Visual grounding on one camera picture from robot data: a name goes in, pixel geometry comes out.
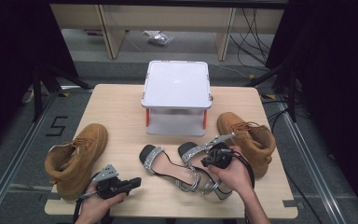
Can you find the white two-tier shoe rack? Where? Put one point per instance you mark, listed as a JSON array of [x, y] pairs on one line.
[[177, 84]]

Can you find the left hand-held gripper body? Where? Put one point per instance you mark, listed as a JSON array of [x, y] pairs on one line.
[[108, 186]]

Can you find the aluminium rail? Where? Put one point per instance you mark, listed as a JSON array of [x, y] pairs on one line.
[[313, 165], [12, 165]]

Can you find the beige wooden desk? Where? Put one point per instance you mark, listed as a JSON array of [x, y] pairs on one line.
[[167, 18]]

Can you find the person's right hand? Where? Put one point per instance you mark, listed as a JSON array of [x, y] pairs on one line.
[[234, 177]]

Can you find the person's left hand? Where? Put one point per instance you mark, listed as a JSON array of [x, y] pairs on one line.
[[93, 208]]

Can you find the black curtain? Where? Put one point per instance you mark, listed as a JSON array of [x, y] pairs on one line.
[[6, 62], [338, 77]]

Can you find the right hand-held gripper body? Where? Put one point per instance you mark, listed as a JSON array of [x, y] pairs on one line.
[[220, 157]]

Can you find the crumpled clear plastic bag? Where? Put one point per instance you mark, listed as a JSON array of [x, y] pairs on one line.
[[158, 38]]

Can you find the tan suede boot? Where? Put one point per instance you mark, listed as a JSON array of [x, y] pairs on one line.
[[251, 143], [74, 158]]

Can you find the black metal stand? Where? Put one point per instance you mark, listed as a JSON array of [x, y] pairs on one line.
[[292, 93], [37, 93]]

